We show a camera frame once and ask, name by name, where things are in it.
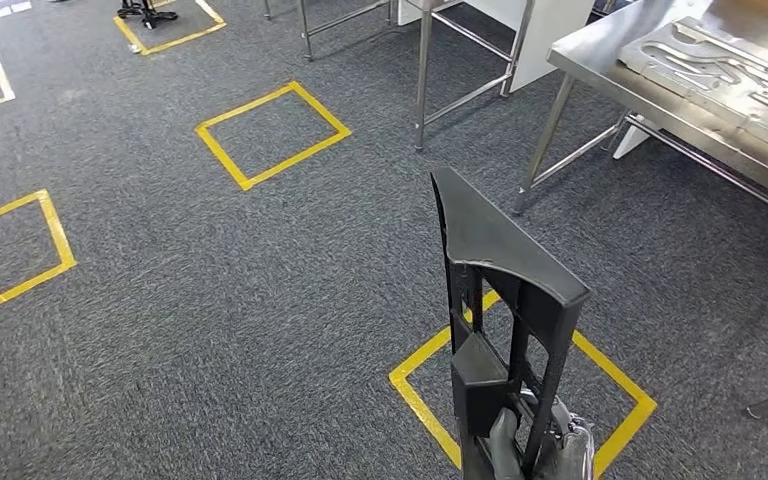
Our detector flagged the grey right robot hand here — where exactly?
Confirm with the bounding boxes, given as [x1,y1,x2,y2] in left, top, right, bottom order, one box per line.
[487,390,596,480]

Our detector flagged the long black plastic trim part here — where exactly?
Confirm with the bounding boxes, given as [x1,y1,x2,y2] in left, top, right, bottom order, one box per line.
[430,165,592,480]

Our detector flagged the stainless steel workbench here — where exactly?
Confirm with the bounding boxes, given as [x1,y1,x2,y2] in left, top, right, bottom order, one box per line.
[513,0,768,230]

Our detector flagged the white panel foot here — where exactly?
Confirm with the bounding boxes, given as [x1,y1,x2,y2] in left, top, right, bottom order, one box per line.
[612,113,655,160]

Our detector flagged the stainless steel table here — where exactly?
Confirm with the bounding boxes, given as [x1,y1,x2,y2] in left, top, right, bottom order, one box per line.
[263,0,399,62]
[413,0,539,154]

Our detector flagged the pressed sheet metal panel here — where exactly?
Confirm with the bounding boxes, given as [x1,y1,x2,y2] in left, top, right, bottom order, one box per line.
[617,14,768,165]

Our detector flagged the white cabinet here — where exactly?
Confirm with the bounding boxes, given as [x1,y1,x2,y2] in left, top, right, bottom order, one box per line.
[397,0,597,95]

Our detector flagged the brown cardboard box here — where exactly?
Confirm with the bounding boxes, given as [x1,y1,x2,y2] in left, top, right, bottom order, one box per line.
[711,0,768,20]

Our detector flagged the black stand base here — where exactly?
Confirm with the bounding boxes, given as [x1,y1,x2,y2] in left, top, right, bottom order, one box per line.
[116,0,179,31]

